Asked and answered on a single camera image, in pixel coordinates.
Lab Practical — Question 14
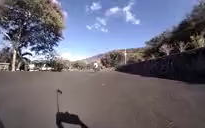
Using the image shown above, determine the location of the large leafy tree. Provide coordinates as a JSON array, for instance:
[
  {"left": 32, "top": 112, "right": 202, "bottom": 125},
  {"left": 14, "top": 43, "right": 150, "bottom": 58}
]
[{"left": 0, "top": 0, "right": 67, "bottom": 72}]

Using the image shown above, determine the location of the pale pole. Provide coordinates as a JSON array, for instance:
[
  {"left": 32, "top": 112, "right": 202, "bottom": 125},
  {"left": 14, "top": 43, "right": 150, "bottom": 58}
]
[{"left": 123, "top": 48, "right": 128, "bottom": 66}]

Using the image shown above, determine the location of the dark stone wall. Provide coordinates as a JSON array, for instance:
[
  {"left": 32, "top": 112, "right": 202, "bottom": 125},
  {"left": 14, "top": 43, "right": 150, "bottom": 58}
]
[{"left": 116, "top": 44, "right": 205, "bottom": 85}]

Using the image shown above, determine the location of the person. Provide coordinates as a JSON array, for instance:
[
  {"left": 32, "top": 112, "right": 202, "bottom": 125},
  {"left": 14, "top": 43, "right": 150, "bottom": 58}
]
[{"left": 92, "top": 61, "right": 100, "bottom": 73}]

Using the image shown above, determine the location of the dark asphalt road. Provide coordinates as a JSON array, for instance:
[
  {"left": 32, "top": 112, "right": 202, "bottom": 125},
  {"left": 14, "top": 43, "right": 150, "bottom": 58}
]
[{"left": 0, "top": 69, "right": 205, "bottom": 128}]

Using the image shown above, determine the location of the row of bushes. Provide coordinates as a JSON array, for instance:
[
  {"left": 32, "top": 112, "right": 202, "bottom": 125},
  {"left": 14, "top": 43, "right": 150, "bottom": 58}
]
[{"left": 49, "top": 57, "right": 95, "bottom": 72}]

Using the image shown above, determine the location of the distant hill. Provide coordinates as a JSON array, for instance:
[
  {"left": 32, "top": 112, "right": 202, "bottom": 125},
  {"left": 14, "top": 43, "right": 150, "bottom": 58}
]
[{"left": 77, "top": 47, "right": 148, "bottom": 68}]

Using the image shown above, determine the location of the wooded slope above wall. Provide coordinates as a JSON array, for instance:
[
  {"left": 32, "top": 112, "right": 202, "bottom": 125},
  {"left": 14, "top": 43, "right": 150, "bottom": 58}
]
[{"left": 143, "top": 0, "right": 205, "bottom": 58}]

